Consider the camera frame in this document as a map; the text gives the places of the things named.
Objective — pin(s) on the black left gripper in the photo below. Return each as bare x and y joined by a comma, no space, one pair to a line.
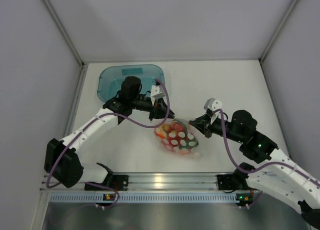
159,109

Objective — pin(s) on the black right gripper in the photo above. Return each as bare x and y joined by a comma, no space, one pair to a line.
203,123

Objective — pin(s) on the clear zip top bag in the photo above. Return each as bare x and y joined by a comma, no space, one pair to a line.
180,139

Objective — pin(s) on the fake food pieces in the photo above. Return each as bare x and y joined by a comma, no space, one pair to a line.
178,137

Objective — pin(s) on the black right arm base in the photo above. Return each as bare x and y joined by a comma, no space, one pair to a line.
231,182

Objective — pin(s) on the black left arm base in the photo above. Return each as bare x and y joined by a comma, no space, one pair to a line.
113,181

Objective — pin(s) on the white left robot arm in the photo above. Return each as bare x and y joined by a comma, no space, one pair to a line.
63,159

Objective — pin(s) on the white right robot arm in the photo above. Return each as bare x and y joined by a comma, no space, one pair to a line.
275,173

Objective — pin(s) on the teal plastic bin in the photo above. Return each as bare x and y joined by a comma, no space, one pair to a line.
110,80

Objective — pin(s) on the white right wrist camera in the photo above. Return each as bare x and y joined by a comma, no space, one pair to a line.
212,109

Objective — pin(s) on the aluminium mounting rail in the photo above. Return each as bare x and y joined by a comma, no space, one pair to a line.
172,181

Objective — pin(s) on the grey slotted cable duct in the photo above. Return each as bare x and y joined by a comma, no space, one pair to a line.
150,198

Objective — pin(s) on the aluminium frame post left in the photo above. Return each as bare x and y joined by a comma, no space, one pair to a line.
58,23

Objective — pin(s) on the aluminium frame post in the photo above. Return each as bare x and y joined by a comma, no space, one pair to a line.
58,23
279,28

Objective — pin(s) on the aluminium frame post right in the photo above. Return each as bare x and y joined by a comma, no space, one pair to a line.
279,28

